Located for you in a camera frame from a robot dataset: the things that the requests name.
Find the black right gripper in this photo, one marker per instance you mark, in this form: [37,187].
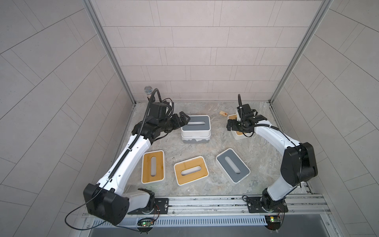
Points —
[237,125]

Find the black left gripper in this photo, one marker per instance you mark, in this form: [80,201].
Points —
[177,120]

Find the bamboo lid tissue box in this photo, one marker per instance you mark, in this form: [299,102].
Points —
[191,170]
[236,134]
[153,167]

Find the grey lid tissue box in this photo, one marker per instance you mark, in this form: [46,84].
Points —
[232,166]
[198,126]

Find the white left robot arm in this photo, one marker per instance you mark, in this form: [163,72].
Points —
[106,199]

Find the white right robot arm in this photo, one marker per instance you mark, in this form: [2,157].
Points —
[298,162]

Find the grey lid tissue box front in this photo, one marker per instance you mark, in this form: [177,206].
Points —
[232,166]

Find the small wooden block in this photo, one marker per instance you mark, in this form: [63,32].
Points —
[223,113]

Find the microphone on black stand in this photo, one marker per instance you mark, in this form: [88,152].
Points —
[150,93]

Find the white ventilation grille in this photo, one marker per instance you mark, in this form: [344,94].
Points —
[191,221]

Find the right green circuit board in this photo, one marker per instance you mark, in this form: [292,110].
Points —
[273,223]

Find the green circuit board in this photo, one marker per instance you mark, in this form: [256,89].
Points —
[273,223]
[145,225]

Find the left green circuit board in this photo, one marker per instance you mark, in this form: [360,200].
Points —
[145,225]

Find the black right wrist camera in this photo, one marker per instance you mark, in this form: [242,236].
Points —
[247,112]

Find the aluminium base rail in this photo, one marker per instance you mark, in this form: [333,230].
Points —
[233,206]

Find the aluminium corner post left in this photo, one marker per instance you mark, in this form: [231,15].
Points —
[89,7]

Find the aluminium corner post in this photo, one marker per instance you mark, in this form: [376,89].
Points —
[320,14]
[89,7]

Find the aluminium corner post right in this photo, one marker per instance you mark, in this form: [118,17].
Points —
[320,14]

